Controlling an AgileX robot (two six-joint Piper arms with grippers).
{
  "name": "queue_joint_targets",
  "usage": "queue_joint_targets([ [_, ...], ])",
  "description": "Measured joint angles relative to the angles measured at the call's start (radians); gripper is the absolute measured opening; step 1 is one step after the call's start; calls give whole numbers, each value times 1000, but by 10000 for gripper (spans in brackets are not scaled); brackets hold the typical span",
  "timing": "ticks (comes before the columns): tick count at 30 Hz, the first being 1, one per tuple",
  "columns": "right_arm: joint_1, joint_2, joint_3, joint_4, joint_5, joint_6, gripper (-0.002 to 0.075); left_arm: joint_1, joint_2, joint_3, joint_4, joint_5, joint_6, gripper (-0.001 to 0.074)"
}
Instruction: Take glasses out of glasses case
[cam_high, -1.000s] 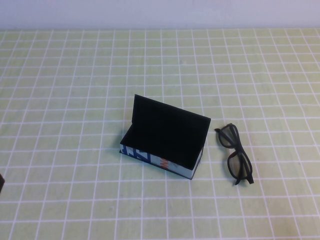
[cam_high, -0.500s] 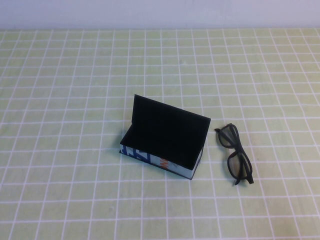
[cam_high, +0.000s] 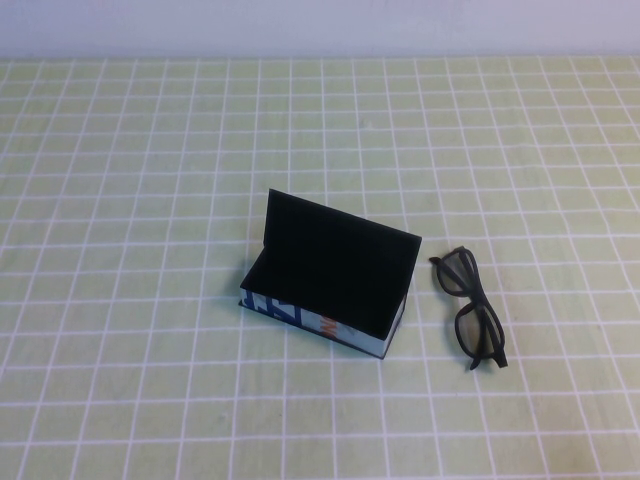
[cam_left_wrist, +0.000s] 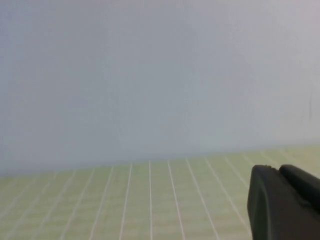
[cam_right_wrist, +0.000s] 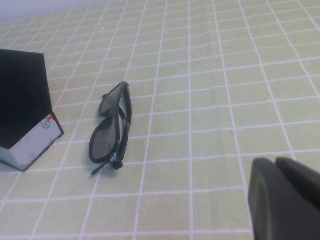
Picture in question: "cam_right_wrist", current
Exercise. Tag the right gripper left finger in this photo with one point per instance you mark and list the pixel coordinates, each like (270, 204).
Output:
(272, 207)

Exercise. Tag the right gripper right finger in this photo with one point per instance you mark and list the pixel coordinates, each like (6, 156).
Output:
(302, 178)

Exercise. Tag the black framed glasses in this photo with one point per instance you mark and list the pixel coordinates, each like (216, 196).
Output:
(105, 140)

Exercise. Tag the black printed glasses case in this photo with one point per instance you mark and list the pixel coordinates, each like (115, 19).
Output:
(20, 100)

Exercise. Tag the green checked tablecloth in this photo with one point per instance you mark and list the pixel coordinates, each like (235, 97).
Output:
(212, 100)

